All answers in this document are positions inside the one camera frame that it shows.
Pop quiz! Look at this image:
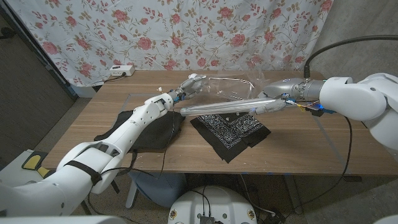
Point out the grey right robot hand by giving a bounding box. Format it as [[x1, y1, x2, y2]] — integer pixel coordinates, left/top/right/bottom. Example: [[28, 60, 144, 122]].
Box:
[[253, 77, 326, 115]]

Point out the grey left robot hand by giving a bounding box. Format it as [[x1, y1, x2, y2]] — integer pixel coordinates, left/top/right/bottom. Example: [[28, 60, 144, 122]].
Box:
[[169, 73, 208, 102]]

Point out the silver cling film roll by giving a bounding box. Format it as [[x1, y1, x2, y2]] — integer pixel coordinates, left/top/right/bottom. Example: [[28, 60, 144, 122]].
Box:
[[180, 98, 277, 118]]

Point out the transparent cling film sheet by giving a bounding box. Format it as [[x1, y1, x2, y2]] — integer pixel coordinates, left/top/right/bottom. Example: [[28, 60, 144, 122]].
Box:
[[198, 70, 287, 103]]

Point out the black apron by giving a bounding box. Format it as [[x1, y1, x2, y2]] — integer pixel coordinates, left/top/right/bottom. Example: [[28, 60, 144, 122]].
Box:
[[94, 109, 187, 194]]

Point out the black paisley bandana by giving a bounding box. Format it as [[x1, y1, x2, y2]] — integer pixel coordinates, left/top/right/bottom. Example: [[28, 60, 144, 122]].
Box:
[[190, 111, 272, 164]]

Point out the floral rose backdrop cloth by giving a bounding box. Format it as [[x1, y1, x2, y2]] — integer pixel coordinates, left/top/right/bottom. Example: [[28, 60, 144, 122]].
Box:
[[6, 0, 335, 88]]

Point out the white power strip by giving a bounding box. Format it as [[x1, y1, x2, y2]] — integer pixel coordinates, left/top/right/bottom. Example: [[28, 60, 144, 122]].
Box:
[[109, 64, 136, 77]]

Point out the grey table leg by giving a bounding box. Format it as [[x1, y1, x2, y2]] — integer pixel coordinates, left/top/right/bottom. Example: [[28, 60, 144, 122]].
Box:
[[284, 174, 303, 215]]

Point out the blue-grey chair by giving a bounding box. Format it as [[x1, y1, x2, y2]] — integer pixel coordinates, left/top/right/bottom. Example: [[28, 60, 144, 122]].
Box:
[[125, 172, 187, 208]]

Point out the white robot torso base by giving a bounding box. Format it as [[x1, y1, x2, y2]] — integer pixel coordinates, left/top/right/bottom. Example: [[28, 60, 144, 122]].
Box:
[[167, 185, 258, 224]]

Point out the dark mesh partition panel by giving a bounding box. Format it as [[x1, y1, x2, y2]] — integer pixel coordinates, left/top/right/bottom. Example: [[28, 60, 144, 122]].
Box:
[[0, 6, 78, 166]]

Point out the yellow and black foot pedal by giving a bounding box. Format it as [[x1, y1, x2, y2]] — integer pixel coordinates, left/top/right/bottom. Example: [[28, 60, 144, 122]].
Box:
[[21, 151, 55, 180]]

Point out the white floor board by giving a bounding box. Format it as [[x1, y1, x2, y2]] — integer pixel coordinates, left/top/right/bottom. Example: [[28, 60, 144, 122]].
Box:
[[0, 149, 63, 189]]

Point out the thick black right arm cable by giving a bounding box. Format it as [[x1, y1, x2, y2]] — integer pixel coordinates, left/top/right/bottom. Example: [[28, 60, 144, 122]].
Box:
[[303, 34, 398, 79]]

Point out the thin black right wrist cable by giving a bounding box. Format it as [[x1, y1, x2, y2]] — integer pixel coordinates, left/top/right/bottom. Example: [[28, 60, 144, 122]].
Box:
[[289, 116, 353, 215]]

